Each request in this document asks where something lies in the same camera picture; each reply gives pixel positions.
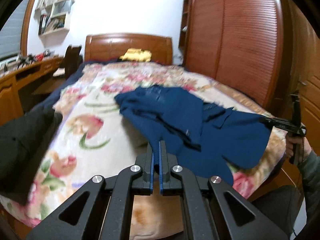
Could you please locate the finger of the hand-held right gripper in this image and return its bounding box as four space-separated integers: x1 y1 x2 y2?
259 117 277 128

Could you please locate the floral blanket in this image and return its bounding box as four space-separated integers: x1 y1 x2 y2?
0 62 288 233

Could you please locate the dark cloth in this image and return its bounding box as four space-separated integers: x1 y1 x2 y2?
0 106 63 204

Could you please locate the person's right forearm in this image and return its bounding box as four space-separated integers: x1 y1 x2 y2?
297 148 320 233

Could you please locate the yellow plush toy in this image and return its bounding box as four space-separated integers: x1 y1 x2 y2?
119 48 152 62

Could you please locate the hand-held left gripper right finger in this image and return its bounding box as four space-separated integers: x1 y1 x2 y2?
159 141 298 240

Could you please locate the wooden louvered wardrobe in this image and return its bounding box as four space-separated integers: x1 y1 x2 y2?
179 0 298 113

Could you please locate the wooden door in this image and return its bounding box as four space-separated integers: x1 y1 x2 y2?
287 0 320 145

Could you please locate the wooden desk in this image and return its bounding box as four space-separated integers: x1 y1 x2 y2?
0 56 65 125

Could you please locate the row of books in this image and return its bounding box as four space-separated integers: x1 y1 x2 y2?
38 15 67 35

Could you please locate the black tripod stand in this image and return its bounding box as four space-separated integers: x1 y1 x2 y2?
19 55 35 67

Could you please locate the wooden bed headboard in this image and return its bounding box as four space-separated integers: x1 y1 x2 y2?
84 33 173 65

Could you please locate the person's leg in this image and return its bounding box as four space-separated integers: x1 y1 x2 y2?
247 185 307 240

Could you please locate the dark desk chair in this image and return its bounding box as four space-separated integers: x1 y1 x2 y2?
54 44 83 80

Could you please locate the white wall shelf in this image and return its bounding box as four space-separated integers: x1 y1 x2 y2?
34 0 77 36

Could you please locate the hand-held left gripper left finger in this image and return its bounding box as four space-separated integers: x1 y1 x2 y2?
26 142 157 240

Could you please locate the grey window blind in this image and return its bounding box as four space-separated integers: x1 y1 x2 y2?
0 0 30 59

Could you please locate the blue suit jacket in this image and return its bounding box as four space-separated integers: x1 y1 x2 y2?
114 85 272 184

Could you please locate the person's right hand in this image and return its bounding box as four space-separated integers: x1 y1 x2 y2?
285 134 312 160

